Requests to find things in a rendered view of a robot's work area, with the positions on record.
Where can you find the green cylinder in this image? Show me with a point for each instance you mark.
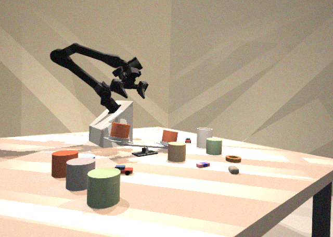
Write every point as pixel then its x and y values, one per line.
pixel 214 146
pixel 103 188

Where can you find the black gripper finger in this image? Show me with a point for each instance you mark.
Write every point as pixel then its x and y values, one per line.
pixel 120 89
pixel 141 91

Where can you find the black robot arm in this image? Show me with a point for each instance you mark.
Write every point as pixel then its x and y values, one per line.
pixel 130 69

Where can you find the pink and blue eraser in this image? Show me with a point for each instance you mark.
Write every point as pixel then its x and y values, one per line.
pixel 202 164

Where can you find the orange flat ring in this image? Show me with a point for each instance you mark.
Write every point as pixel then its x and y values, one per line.
pixel 233 159

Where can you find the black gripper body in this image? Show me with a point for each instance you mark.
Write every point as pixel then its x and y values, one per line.
pixel 128 83

